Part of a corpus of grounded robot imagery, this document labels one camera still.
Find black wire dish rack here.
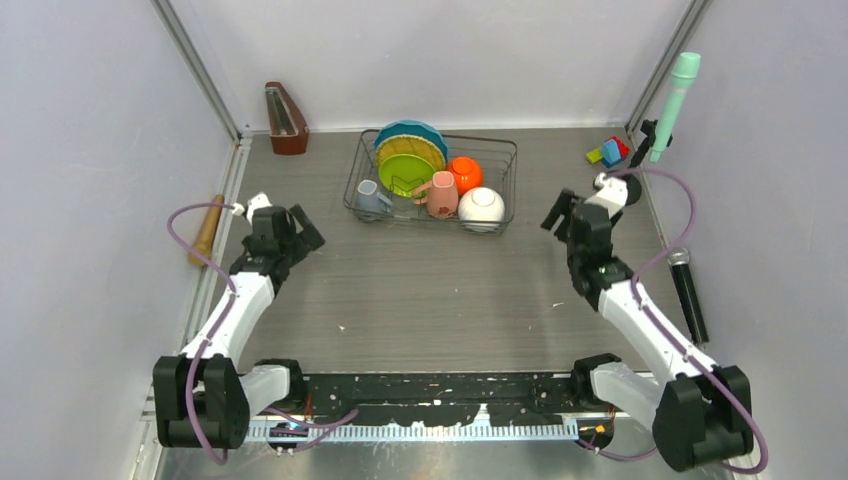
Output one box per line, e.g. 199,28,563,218
344,129,518,234

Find wooden rolling pin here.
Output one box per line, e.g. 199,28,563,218
188,194,225,268

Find black handheld microphone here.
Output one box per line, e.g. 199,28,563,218
666,248,709,345

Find black microphone stand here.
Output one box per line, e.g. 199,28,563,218
611,120,658,206

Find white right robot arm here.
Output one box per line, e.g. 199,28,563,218
541,189,755,472

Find colourful toy blocks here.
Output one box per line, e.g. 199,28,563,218
585,136,631,168

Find grey blue mug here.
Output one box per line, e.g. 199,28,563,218
354,179,394,222

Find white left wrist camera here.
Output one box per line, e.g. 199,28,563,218
231,192,273,225

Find yellow woven pattern plate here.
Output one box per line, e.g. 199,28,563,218
376,134,446,171

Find brown metronome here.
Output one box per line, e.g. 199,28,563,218
264,81,310,156

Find lime green plate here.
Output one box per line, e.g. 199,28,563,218
378,154,436,198

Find orange bowl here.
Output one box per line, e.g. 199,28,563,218
446,156,484,197

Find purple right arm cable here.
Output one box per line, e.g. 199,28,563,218
576,166,770,476

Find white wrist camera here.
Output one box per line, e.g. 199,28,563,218
585,173,629,219
231,192,273,225

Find blue polka dot plate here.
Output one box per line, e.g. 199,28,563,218
373,119,449,159

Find white bowl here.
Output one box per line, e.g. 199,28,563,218
457,187,505,233

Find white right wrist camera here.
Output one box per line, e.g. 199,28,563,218
585,173,629,219

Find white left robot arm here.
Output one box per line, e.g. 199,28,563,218
152,194,325,453

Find pink mug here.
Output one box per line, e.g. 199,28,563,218
412,171,459,219

